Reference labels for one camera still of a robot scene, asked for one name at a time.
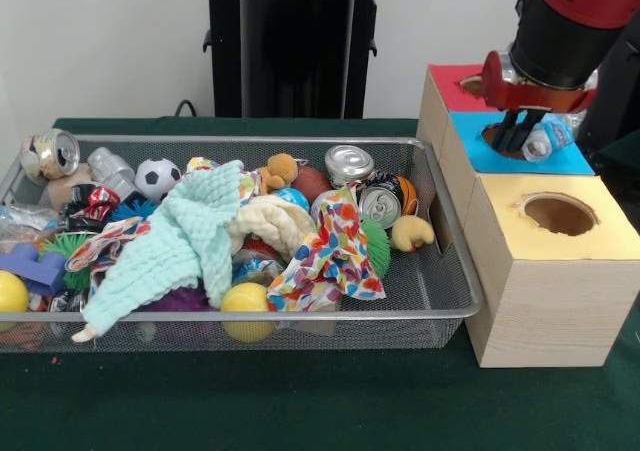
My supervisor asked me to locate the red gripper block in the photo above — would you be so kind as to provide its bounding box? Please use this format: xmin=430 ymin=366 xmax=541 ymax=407
xmin=481 ymin=50 xmax=600 ymax=153

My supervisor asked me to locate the clear plastic water bottle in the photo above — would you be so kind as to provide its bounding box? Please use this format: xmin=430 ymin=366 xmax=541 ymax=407
xmin=522 ymin=113 xmax=587 ymax=162

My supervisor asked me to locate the clear mesh bin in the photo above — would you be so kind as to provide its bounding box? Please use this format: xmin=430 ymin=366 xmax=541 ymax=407
xmin=0 ymin=133 xmax=485 ymax=353

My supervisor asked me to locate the wooden box with three holes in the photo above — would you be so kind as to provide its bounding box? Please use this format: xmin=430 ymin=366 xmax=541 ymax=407
xmin=416 ymin=62 xmax=640 ymax=370

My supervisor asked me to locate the green covered side table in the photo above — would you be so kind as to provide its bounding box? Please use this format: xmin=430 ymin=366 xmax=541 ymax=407
xmin=592 ymin=130 xmax=640 ymax=177

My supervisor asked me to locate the silver drink can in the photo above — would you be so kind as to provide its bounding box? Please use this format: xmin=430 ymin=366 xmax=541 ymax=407
xmin=324 ymin=144 xmax=377 ymax=186

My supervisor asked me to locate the colourful dotted cloth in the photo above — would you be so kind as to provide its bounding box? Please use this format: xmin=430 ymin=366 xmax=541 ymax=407
xmin=267 ymin=183 xmax=387 ymax=313

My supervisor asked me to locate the brown plush bear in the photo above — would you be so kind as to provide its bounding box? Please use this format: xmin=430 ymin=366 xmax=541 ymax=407
xmin=257 ymin=153 xmax=300 ymax=192

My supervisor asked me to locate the yellow ball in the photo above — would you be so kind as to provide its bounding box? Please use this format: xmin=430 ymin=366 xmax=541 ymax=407
xmin=0 ymin=269 xmax=31 ymax=313
xmin=219 ymin=282 xmax=276 ymax=343

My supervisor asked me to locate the dark green tablecloth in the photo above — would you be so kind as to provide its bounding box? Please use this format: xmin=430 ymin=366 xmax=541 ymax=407
xmin=0 ymin=115 xmax=640 ymax=451

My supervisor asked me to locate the black and white soccer ball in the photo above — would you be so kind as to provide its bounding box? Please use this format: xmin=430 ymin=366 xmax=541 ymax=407
xmin=134 ymin=157 xmax=183 ymax=202

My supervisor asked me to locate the mint green knitted cloth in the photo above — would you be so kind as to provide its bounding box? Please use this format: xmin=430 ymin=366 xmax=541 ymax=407
xmin=71 ymin=159 xmax=245 ymax=343

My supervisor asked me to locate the crushed colourful drink can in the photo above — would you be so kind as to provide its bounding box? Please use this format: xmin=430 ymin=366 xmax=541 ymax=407
xmin=19 ymin=128 xmax=81 ymax=182

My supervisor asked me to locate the purple toy block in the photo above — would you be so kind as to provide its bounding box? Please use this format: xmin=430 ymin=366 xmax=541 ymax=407
xmin=0 ymin=243 xmax=69 ymax=295

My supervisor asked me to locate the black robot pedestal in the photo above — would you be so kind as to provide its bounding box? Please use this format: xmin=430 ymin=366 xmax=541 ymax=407
xmin=192 ymin=0 xmax=404 ymax=120

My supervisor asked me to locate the black looped cable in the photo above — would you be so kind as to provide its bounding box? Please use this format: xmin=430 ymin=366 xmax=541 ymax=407
xmin=172 ymin=98 xmax=217 ymax=120

